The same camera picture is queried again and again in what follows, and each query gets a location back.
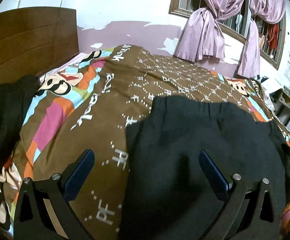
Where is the black winter jacket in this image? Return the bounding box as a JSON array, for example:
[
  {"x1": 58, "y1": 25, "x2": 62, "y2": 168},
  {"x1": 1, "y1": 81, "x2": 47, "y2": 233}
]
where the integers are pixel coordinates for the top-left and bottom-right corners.
[{"x1": 118, "y1": 96, "x2": 290, "y2": 239}]

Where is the wooden desk shelf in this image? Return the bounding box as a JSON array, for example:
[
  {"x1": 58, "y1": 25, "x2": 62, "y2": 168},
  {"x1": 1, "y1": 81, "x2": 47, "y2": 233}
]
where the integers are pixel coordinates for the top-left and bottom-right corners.
[{"x1": 271, "y1": 86, "x2": 290, "y2": 126}]

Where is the dark green jacket pile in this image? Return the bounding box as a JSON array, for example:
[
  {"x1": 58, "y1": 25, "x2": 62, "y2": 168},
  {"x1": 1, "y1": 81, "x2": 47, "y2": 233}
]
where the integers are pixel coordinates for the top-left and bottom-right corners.
[{"x1": 0, "y1": 75, "x2": 40, "y2": 172}]

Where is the colourful cartoon bed quilt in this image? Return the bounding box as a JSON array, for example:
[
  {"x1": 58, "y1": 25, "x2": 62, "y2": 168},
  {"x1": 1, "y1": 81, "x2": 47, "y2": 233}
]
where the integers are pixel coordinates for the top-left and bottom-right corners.
[{"x1": 0, "y1": 44, "x2": 277, "y2": 239}]

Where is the red hanging garment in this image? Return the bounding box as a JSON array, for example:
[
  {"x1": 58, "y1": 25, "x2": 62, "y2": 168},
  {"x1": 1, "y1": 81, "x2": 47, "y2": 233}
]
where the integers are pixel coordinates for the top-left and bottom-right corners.
[{"x1": 267, "y1": 23, "x2": 280, "y2": 50}]

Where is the left pink curtain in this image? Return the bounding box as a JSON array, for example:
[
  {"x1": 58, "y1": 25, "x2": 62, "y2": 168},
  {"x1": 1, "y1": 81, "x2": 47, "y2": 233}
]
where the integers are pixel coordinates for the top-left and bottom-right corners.
[{"x1": 175, "y1": 0, "x2": 244, "y2": 62}]

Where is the pink curtain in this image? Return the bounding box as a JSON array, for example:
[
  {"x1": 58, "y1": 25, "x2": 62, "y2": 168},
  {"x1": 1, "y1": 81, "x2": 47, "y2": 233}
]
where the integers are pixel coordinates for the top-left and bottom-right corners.
[
  {"x1": 238, "y1": 0, "x2": 286, "y2": 78},
  {"x1": 175, "y1": 0, "x2": 244, "y2": 62}
]

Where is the right pink curtain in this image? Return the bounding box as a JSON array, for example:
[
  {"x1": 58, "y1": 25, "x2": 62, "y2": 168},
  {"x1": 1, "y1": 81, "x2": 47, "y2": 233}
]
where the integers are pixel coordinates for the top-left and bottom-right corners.
[{"x1": 238, "y1": 0, "x2": 286, "y2": 78}]

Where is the brown wooden headboard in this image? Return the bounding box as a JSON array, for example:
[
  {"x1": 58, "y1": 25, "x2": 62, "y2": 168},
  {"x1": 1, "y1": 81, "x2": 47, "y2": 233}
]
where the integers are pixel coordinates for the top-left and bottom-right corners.
[{"x1": 0, "y1": 7, "x2": 79, "y2": 84}]

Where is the wooden framed window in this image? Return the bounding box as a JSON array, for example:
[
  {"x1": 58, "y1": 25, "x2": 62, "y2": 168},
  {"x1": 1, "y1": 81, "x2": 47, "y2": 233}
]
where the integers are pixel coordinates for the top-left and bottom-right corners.
[{"x1": 168, "y1": 0, "x2": 287, "y2": 71}]

